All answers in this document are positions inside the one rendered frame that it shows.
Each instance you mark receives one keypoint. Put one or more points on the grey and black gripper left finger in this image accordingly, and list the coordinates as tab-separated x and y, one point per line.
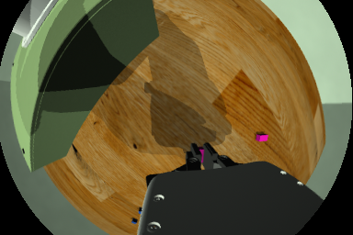
193	162

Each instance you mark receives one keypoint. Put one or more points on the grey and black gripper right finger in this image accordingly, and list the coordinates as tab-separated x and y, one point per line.
212	160

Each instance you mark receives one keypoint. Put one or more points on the small magenta block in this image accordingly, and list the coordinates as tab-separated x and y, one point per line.
202	152
261	137

